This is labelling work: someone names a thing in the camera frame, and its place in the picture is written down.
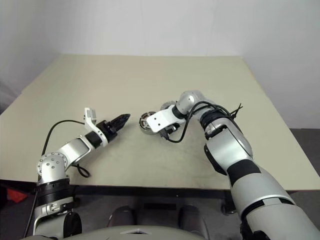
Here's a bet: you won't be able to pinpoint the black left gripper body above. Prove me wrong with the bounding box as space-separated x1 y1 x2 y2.
98 120 118 141

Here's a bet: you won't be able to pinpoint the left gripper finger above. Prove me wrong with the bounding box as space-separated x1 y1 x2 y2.
114 117 130 131
112 113 131 124

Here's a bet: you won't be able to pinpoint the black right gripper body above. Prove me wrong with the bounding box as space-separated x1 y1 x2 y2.
159 124 181 140

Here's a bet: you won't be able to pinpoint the motor stator housing copper coils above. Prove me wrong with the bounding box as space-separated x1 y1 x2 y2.
137 111 161 136

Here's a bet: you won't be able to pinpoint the dark rounded shape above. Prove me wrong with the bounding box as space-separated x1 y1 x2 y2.
107 205 138 227

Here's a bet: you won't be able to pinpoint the grey robot torso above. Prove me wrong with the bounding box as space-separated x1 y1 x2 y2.
39 219 213 240

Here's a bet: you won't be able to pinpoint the red object under table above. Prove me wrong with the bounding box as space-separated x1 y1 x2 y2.
6 188 28 204

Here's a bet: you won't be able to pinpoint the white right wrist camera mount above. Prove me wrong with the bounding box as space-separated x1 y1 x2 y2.
146 104 186 133

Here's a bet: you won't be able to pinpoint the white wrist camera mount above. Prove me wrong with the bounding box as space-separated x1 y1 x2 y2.
81 107 109 148
146 104 186 133

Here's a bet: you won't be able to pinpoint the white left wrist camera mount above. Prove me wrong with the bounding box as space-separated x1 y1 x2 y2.
81 107 109 148

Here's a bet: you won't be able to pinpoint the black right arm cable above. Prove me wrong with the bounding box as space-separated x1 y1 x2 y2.
161 100 236 144

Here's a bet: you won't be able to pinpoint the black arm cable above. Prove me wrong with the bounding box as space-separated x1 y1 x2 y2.
161 100 236 144
41 120 91 179

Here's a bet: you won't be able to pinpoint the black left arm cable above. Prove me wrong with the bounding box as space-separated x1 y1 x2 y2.
41 120 91 179

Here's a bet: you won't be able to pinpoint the black table frame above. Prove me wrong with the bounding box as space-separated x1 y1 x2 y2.
67 184 236 201

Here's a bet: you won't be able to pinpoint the black cable tie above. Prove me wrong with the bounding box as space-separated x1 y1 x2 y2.
229 102 245 123

